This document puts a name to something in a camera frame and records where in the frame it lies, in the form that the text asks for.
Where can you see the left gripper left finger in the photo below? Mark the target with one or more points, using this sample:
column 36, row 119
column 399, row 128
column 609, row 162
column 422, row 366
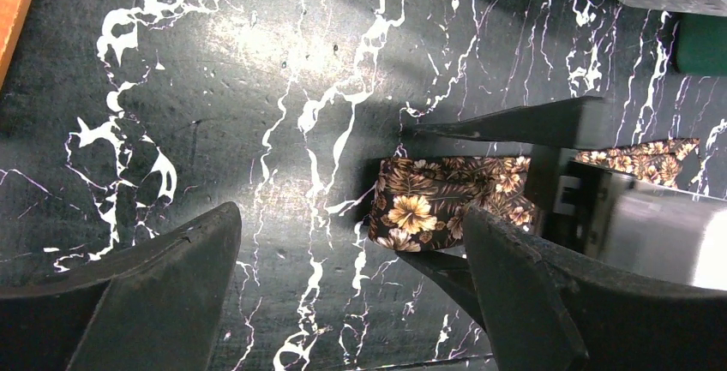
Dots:
column 154, row 306

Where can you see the green compartment tray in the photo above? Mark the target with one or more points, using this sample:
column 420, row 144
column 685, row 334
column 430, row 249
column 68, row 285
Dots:
column 701, row 45

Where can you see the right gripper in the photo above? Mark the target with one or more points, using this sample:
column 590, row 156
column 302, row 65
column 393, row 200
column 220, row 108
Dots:
column 610, row 216

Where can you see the black brown floral tie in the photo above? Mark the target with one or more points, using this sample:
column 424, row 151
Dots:
column 420, row 204

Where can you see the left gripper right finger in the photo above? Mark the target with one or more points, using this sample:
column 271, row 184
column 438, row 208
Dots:
column 546, row 307

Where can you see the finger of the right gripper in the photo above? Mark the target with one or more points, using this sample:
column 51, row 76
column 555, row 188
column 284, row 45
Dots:
column 452, row 275

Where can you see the orange wooden rack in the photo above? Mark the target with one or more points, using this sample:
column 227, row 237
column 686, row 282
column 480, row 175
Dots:
column 14, row 5

